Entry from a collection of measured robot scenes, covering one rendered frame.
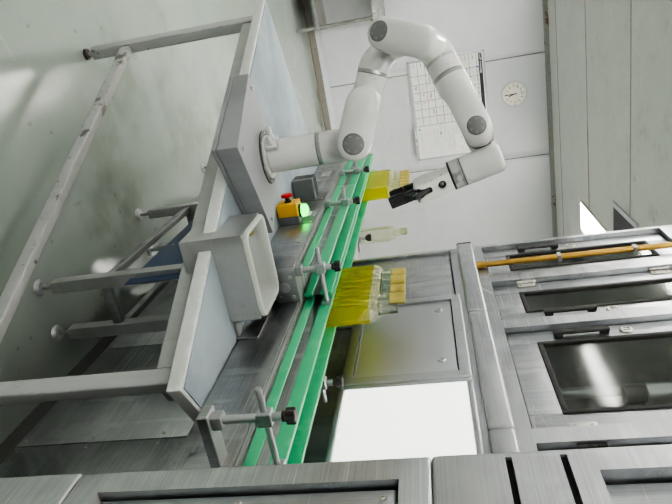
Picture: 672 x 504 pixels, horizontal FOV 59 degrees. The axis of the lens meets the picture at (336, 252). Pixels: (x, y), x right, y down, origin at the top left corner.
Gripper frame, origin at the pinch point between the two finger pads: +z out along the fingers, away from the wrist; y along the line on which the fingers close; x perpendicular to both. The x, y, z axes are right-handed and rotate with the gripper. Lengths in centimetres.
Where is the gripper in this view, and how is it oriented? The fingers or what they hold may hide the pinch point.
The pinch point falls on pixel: (396, 197)
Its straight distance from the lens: 157.6
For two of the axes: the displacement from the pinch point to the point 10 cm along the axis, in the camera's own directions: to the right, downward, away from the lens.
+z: -9.0, 3.5, 2.6
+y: 1.2, -3.8, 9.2
